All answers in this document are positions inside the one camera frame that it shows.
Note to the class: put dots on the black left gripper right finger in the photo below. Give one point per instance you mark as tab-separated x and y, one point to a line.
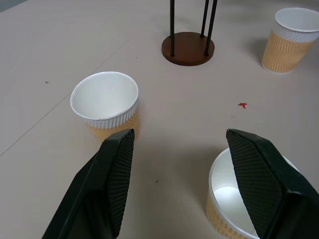
264	179

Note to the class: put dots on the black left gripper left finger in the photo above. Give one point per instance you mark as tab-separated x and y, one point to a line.
99	184

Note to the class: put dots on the ribbed tan white paper cup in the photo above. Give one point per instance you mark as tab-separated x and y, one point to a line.
286	44
224	199
106	104

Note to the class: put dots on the wooden cup holder stand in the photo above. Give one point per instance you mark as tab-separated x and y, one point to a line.
188	47

